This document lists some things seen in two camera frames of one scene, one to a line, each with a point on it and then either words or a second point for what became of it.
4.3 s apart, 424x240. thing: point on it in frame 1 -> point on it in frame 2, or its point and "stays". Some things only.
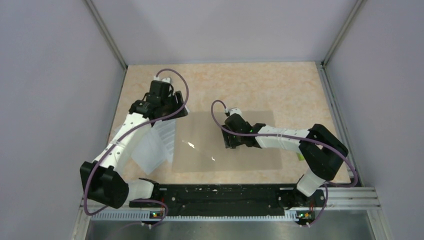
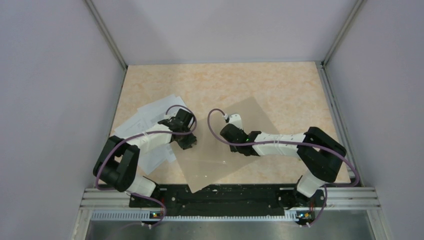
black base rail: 231,200 stays
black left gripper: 173,97 -> 186,144
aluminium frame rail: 352,198 stays
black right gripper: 229,140 -> 233,148
